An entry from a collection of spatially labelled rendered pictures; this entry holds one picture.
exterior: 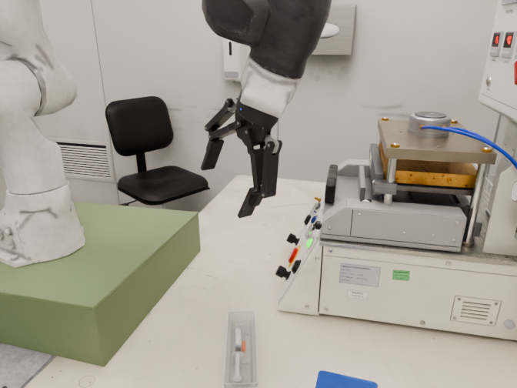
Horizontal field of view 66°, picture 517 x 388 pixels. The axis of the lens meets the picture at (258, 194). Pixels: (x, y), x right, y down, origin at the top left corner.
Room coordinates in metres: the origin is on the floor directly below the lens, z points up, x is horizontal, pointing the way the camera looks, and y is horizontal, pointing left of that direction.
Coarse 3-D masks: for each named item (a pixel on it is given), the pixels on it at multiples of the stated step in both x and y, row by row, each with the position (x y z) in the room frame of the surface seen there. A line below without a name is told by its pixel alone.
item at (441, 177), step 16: (384, 160) 0.78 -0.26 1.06; (400, 160) 0.78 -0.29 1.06; (416, 160) 0.78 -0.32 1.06; (384, 176) 0.72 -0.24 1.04; (400, 176) 0.72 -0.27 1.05; (416, 176) 0.71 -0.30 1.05; (432, 176) 0.70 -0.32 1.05; (448, 176) 0.70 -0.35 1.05; (464, 176) 0.69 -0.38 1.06; (432, 192) 0.70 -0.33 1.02; (448, 192) 0.70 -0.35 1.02; (464, 192) 0.69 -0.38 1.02
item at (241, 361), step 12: (228, 312) 0.67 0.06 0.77; (240, 312) 0.67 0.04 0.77; (252, 312) 0.67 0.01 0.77; (228, 324) 0.63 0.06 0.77; (240, 324) 0.63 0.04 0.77; (252, 324) 0.63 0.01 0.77; (228, 336) 0.60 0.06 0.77; (240, 336) 0.60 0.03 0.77; (252, 336) 0.60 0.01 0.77; (228, 348) 0.57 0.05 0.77; (240, 348) 0.57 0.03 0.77; (252, 348) 0.57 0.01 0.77; (228, 360) 0.54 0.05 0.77; (240, 360) 0.54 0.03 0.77; (252, 360) 0.54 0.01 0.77; (228, 372) 0.51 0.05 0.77; (240, 372) 0.51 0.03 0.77; (252, 372) 0.51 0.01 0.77
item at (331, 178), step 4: (332, 168) 0.88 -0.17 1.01; (336, 168) 0.89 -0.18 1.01; (328, 172) 0.87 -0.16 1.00; (332, 172) 0.85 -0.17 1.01; (336, 172) 0.86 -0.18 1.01; (328, 176) 0.83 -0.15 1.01; (332, 176) 0.82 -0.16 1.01; (336, 176) 0.84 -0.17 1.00; (328, 180) 0.80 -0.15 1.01; (332, 180) 0.80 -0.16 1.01; (336, 180) 0.91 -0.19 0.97; (328, 184) 0.78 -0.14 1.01; (332, 184) 0.78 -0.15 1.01; (328, 188) 0.77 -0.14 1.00; (332, 188) 0.77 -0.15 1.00; (328, 192) 0.77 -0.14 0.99; (332, 192) 0.77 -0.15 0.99; (328, 196) 0.77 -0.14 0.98; (332, 196) 0.77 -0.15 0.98; (328, 200) 0.77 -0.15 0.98; (332, 200) 0.77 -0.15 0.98
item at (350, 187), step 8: (360, 168) 0.88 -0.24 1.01; (344, 176) 0.94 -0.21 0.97; (352, 176) 0.94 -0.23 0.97; (360, 176) 0.82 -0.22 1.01; (336, 184) 0.88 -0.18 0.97; (344, 184) 0.88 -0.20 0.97; (352, 184) 0.88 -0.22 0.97; (360, 184) 0.78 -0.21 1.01; (368, 184) 0.88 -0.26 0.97; (336, 192) 0.83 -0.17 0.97; (344, 192) 0.83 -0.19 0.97; (352, 192) 0.83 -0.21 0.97; (360, 192) 0.76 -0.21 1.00; (368, 192) 0.83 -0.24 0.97; (336, 200) 0.78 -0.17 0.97; (376, 200) 0.78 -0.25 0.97; (328, 208) 0.74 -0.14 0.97; (480, 224) 0.68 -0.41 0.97
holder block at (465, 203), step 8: (400, 192) 0.80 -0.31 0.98; (408, 192) 0.80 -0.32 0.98; (416, 192) 0.77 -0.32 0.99; (424, 192) 0.77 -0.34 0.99; (392, 200) 0.72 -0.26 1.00; (400, 200) 0.72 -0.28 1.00; (408, 200) 0.72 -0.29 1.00; (416, 200) 0.72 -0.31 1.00; (424, 200) 0.72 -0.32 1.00; (432, 200) 0.72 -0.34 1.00; (440, 200) 0.76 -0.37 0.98; (448, 200) 0.76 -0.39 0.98; (456, 200) 0.74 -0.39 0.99; (464, 200) 0.72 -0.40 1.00; (464, 208) 0.69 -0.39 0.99
